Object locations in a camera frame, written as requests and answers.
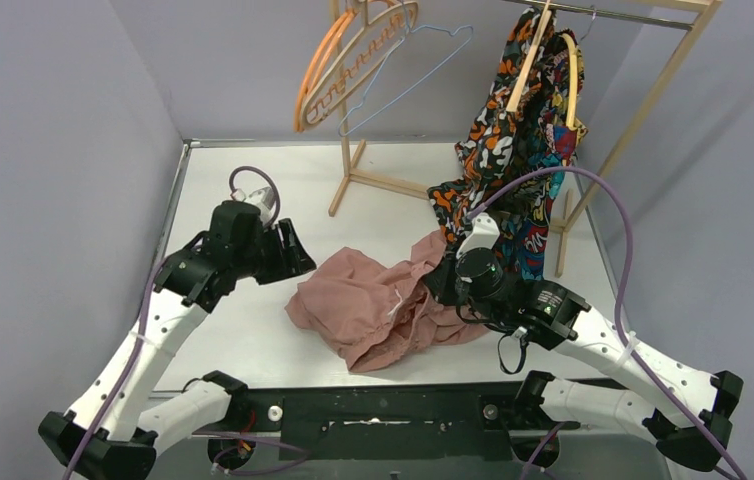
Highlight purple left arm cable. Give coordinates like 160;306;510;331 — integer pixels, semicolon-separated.
60;165;282;480

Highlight straight wooden hanger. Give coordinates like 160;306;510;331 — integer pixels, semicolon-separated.
506;0;552;113

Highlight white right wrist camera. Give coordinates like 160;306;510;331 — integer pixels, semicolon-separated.
456;213;500;258

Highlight wooden clothes rack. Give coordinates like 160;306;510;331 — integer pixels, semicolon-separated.
327;0;724;278

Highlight curved wooden hanger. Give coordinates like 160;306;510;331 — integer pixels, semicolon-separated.
561;33;579;130

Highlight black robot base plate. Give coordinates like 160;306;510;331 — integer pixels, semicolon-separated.
208;381;554;461

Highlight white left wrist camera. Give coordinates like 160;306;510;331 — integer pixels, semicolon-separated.
230;186;280;226

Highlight blue wire hanger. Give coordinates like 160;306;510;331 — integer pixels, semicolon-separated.
337;1;476;137

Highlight orange plastic hanger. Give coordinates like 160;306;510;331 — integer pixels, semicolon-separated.
292;0;392;134

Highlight beige notched wooden hanger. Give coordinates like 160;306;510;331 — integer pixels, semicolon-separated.
299;0;420;130

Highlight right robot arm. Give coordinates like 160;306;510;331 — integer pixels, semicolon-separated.
424;248;744;472

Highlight orange camouflage shorts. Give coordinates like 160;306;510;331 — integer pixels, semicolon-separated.
427;8;542;248

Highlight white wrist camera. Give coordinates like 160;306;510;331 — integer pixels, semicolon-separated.
456;213;500;258
230;186;280;226

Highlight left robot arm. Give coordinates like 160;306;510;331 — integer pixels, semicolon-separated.
38;200;316;479

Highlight pink shorts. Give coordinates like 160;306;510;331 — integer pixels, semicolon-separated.
285;230;489;374

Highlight colourful comic print shorts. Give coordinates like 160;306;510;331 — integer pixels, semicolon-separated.
488;29;587;280

